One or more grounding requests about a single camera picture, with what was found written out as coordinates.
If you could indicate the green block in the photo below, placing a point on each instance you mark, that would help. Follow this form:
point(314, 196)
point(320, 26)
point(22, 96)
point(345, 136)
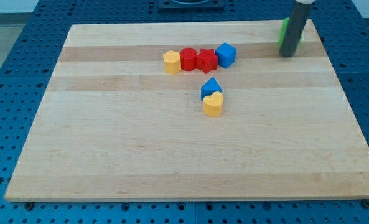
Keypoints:
point(283, 31)

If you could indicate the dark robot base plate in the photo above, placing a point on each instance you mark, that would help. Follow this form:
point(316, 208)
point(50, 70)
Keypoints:
point(170, 5)

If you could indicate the red cylinder block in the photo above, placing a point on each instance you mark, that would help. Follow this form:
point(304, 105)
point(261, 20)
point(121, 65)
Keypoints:
point(188, 58)

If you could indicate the red star block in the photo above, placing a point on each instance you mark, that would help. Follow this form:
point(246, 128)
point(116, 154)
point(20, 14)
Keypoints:
point(206, 60)

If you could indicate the yellow hexagon block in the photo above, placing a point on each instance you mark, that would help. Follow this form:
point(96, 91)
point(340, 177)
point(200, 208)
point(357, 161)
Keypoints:
point(172, 62)

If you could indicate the blue cube block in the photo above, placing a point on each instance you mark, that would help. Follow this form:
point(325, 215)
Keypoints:
point(226, 54)

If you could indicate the yellow heart block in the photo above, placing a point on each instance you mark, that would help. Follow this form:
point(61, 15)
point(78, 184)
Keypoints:
point(213, 104)

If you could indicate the grey cylindrical robot stylus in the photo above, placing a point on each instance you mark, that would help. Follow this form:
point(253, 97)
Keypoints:
point(295, 27)

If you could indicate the light wooden board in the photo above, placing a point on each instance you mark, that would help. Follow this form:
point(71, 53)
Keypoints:
point(114, 126)

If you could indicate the blue triangle block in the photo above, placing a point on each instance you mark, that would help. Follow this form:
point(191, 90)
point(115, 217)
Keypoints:
point(210, 87)

